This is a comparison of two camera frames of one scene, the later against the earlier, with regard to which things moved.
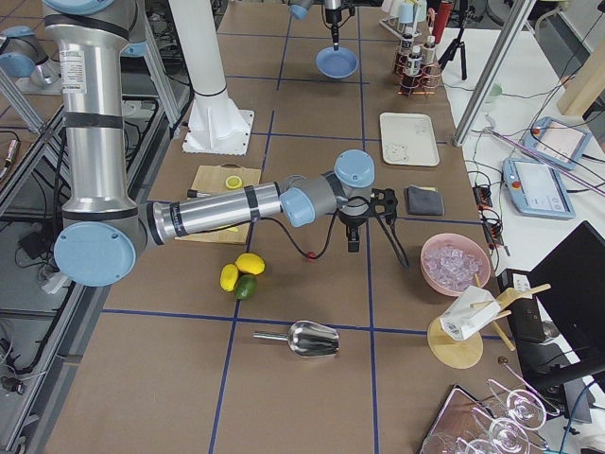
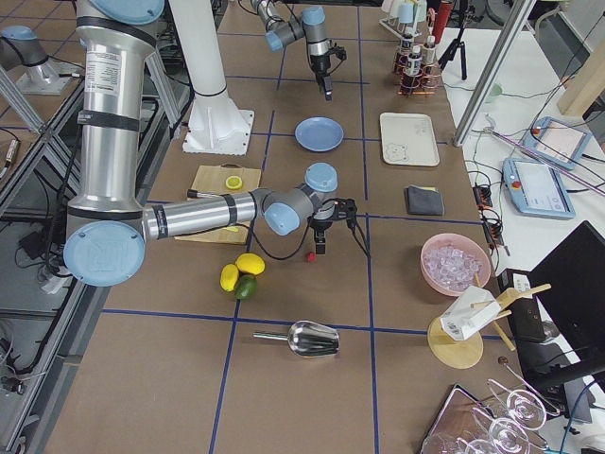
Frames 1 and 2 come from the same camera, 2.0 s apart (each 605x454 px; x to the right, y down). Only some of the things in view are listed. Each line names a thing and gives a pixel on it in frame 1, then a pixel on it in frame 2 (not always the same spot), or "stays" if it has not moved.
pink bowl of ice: x=453 y=263 stays
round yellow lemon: x=250 y=263 stays
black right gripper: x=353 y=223 → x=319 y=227
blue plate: x=338 y=63 → x=319 y=133
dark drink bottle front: x=414 y=61 stays
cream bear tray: x=408 y=139 stays
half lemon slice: x=233 y=182 stays
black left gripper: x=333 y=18 → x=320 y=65
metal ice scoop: x=308 y=339 stays
